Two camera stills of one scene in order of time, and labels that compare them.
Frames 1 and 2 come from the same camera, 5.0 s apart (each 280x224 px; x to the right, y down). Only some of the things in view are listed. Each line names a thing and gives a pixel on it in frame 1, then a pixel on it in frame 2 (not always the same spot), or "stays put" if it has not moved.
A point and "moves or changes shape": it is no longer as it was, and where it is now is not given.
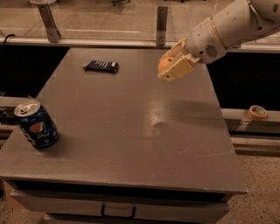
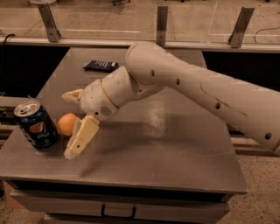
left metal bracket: [52, 30] stays put
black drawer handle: [133, 215] stays put
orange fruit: [164, 62] moves or changes shape
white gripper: [204, 42] -> [95, 100]
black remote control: [100, 66] stays put
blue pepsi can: [36, 123] stays put
